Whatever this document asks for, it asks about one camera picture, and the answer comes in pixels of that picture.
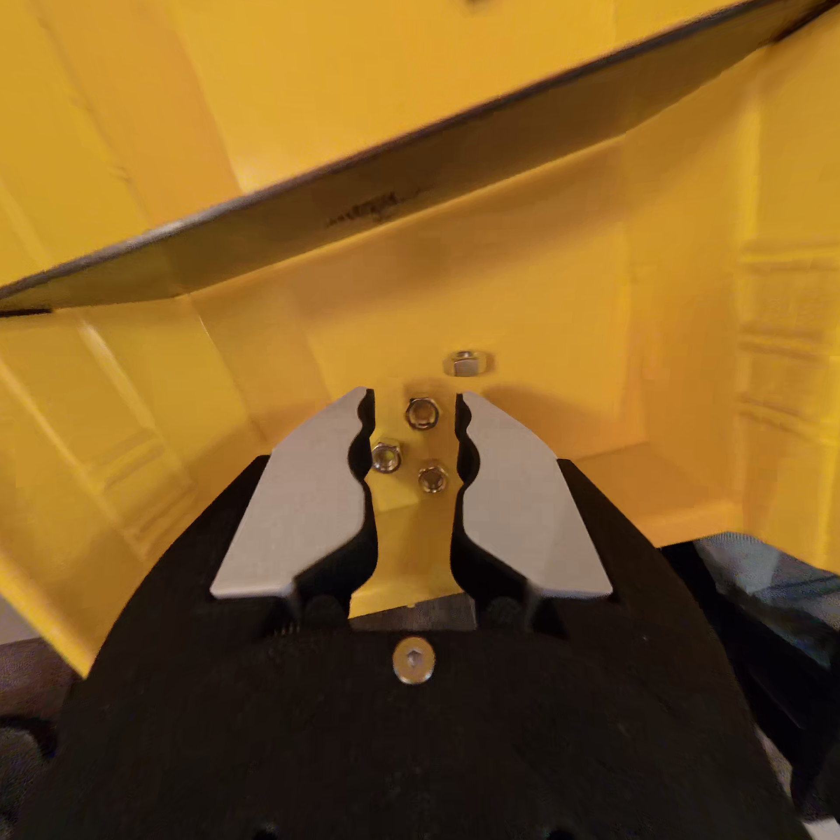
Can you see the steel hex nut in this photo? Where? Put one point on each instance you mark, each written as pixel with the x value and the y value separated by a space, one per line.
pixel 422 413
pixel 433 479
pixel 386 456
pixel 464 363

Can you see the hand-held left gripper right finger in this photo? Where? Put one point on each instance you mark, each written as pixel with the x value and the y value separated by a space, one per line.
pixel 531 518

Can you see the yellow plastic bin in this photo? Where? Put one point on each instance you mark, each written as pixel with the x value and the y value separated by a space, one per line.
pixel 558 295

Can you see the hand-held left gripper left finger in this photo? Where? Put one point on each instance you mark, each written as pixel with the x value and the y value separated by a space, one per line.
pixel 295 512

